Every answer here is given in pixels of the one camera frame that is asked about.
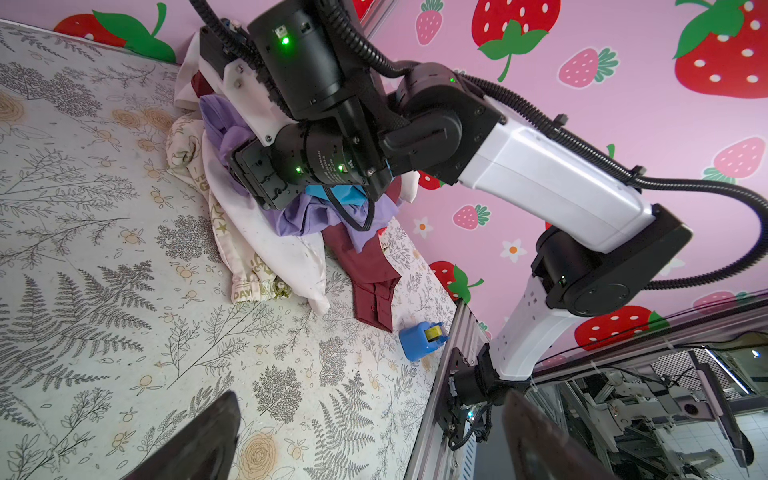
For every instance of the lavender purple cloth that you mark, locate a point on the lavender purple cloth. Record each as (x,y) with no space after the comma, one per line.
(310,212)

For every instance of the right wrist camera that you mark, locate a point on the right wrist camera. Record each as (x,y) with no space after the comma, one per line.
(230,77)

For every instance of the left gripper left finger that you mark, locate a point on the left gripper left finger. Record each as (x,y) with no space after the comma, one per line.
(204,449)

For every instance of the maroon cloth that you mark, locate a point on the maroon cloth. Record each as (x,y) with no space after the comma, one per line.
(373,278)

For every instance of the teal blue cloth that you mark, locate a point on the teal blue cloth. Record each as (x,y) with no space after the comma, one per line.
(345,194)

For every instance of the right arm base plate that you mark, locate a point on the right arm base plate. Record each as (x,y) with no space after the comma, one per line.
(466,400)

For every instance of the blue tape dispenser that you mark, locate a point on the blue tape dispenser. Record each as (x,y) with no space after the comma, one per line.
(423,339)

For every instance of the white cloth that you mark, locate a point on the white cloth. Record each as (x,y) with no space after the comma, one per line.
(225,111)

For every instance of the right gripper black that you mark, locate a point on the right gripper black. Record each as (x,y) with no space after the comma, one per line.
(273,174)

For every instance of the cream printed cloth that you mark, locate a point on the cream printed cloth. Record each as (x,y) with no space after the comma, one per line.
(251,278)

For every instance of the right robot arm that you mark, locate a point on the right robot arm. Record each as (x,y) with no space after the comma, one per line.
(328,110)

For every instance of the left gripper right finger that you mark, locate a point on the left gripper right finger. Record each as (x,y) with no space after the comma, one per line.
(539,449)

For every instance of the aluminium frame rail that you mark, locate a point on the aluminium frame rail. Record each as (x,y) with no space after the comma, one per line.
(431,458)

